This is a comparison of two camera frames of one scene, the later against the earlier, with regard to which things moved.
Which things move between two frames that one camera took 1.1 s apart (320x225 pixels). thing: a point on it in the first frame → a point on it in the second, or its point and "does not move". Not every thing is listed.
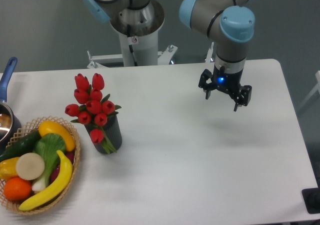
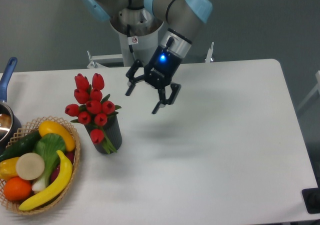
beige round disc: (30, 166) does not move
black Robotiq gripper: (229, 82) → (159, 73)
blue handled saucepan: (10, 123) does not move
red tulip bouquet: (93, 108) does not move
